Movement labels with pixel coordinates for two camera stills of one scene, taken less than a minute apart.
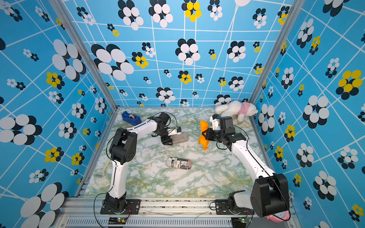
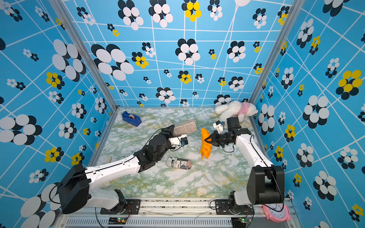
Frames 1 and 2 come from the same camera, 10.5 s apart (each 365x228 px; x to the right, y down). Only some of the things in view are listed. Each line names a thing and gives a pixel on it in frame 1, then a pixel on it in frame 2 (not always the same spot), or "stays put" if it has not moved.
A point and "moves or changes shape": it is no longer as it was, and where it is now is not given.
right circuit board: x=239 y=221 stays put
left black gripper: x=167 y=141 → x=168 y=133
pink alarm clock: x=284 y=215 stays put
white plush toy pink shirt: x=241 y=110 stays put
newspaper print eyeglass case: x=178 y=163 stays put
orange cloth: x=204 y=126 moves or changes shape
